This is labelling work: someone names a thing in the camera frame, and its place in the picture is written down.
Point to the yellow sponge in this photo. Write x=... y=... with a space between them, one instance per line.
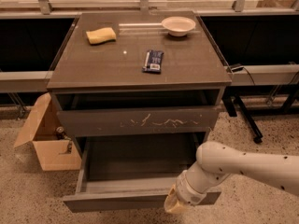
x=101 y=35

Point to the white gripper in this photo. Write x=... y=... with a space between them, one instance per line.
x=189 y=192

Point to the scratched grey top drawer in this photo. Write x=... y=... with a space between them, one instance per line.
x=109 y=122

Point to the white bowl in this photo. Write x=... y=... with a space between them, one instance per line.
x=178 y=26

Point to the black wheeled stand leg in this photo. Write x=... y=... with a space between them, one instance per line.
x=230 y=103

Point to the blue snack packet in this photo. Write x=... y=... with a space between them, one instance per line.
x=153 y=62

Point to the open cardboard box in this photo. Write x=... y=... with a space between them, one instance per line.
x=39 y=130

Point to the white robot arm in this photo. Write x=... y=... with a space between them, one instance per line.
x=214 y=162

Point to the dark grey drawer cabinet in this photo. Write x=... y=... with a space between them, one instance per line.
x=109 y=75

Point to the bottle in cardboard box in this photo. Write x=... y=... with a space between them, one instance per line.
x=61 y=134

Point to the black power adapter with cable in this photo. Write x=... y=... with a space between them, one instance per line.
x=239 y=67

